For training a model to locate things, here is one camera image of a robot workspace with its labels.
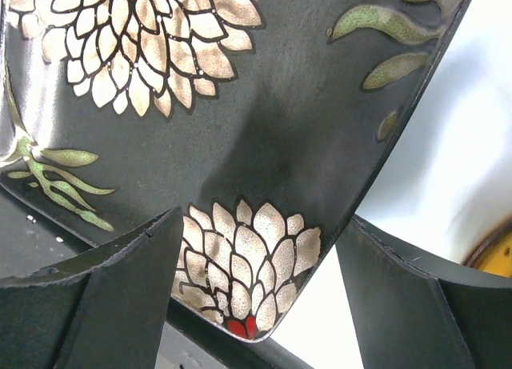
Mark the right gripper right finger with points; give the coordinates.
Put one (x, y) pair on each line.
(413, 309)

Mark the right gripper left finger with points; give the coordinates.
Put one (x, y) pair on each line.
(104, 308)

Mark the black floral square plate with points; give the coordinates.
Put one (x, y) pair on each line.
(262, 120)

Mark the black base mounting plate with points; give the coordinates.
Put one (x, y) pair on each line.
(30, 242)

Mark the yellow black saucer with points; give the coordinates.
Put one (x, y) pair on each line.
(493, 253)

